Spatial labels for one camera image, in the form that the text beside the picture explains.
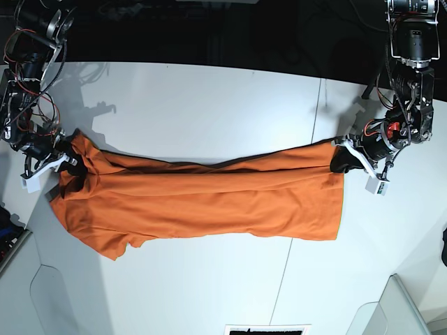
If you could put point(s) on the clear panel bottom right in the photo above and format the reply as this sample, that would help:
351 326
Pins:
394 313

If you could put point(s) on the clear panel bottom left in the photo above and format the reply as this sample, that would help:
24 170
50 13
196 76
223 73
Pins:
52 303

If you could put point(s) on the orange t-shirt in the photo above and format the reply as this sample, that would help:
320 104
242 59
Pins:
119 200

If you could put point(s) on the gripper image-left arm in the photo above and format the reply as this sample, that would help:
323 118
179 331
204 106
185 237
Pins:
45 151

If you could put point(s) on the wrist camera image-right arm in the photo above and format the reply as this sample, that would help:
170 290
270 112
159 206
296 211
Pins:
377 185

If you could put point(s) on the white tray bottom centre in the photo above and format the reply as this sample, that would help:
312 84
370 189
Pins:
267 329

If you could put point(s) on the wrist camera image-left arm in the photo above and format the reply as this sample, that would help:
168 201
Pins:
31 184

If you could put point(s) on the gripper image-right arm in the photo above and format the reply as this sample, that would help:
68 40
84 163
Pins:
374 150

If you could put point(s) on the clear panel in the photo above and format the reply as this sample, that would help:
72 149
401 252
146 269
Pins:
52 303
394 313

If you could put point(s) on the robot arm image-left side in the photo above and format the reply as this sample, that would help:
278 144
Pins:
30 120

